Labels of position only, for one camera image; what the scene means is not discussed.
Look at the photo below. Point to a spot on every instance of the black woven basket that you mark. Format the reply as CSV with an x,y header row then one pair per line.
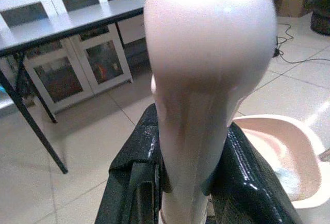
x,y
320,21

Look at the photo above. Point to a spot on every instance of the grey folding table black legs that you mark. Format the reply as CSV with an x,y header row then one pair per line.
x,y
85,20

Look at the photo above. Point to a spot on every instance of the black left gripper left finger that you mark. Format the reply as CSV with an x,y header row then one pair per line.
x,y
129,180

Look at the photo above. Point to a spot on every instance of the white cabinet with glass doors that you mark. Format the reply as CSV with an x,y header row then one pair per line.
x,y
77,61

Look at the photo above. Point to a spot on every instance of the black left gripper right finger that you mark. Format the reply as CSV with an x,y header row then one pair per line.
x,y
247,180

